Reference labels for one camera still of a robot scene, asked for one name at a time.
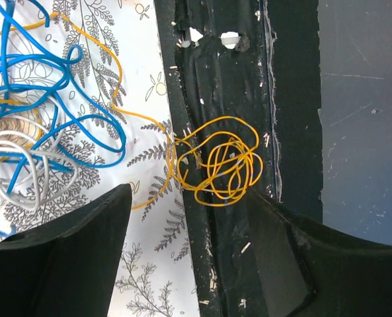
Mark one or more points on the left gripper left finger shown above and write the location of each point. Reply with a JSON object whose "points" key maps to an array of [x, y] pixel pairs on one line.
{"points": [[68, 266]]}

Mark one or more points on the floral table mat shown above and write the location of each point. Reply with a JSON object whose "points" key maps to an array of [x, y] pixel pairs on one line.
{"points": [[83, 109]]}

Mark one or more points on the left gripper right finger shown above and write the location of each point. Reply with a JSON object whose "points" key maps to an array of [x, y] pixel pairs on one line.
{"points": [[308, 269]]}

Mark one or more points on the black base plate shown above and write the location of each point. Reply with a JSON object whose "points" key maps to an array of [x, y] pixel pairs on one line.
{"points": [[250, 68]]}

